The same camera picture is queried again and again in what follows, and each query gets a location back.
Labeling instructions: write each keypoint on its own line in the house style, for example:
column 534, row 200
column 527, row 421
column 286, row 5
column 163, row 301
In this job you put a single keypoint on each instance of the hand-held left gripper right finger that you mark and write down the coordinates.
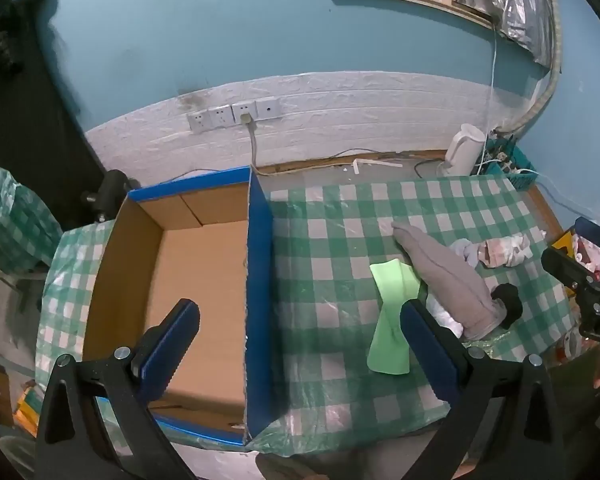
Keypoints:
column 425, row 345

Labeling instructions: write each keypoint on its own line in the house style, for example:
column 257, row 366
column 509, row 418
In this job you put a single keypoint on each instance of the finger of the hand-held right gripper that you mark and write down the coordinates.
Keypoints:
column 567, row 267
column 597, row 232

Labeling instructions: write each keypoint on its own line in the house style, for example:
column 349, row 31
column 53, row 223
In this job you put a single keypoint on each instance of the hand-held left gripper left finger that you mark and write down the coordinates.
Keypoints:
column 175, row 345

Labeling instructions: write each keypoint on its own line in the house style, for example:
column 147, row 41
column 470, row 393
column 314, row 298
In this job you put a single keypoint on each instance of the light green cloth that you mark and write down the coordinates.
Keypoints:
column 390, row 330

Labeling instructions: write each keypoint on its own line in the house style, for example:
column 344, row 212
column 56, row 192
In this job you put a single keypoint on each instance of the blue cardboard box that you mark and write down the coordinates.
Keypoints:
column 195, row 310

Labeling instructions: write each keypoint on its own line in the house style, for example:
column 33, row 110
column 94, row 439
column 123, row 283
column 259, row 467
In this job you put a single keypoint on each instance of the pink white cloth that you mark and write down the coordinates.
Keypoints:
column 502, row 252

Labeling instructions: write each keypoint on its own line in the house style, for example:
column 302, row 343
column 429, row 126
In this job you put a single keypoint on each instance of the grey sock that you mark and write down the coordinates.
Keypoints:
column 445, row 275

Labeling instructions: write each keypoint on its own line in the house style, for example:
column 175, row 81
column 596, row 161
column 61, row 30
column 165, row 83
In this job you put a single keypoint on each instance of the yellow box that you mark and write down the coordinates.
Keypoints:
column 562, row 245

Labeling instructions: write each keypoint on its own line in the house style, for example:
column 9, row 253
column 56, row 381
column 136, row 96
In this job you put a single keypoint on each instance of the red white plastic bag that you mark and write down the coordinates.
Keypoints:
column 597, row 260

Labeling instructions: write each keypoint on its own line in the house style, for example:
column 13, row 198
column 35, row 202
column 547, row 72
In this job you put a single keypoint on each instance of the black sock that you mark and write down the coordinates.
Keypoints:
column 510, row 300

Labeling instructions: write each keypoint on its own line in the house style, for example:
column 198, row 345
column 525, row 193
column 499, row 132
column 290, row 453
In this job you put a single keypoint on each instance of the teal plastic basket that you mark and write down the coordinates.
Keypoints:
column 522, row 170

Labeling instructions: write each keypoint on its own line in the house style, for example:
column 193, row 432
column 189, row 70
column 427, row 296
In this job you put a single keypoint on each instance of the green checked tablecloth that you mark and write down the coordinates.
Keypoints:
column 330, row 270

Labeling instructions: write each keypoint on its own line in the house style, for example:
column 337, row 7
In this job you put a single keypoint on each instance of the white electric kettle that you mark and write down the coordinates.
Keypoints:
column 462, row 152

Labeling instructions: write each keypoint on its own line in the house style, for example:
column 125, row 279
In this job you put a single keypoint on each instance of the orange yellow packet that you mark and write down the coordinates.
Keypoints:
column 27, row 407

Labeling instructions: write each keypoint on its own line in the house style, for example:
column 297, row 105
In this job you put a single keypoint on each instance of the black stand knob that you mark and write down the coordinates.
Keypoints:
column 112, row 192

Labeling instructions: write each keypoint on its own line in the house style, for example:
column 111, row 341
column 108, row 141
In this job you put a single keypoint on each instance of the white plastic strip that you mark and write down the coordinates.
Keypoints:
column 375, row 162

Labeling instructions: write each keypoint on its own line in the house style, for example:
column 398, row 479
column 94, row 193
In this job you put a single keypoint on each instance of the corrugated beige pipe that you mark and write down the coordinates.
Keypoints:
column 557, row 35

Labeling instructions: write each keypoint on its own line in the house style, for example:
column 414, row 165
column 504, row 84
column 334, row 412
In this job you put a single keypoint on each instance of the green checked plastic sheet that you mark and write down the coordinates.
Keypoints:
column 10, row 220

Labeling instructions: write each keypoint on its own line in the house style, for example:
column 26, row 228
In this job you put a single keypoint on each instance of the silver foil curtain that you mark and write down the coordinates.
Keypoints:
column 515, row 5

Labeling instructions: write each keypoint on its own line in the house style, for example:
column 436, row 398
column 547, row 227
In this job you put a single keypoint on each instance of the dark hanging cloth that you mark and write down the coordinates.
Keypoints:
column 25, row 110

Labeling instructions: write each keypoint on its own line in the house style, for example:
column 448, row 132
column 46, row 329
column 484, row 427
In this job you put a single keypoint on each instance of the white wall socket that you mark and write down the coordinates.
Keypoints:
column 268, row 108
column 220, row 116
column 198, row 121
column 240, row 109

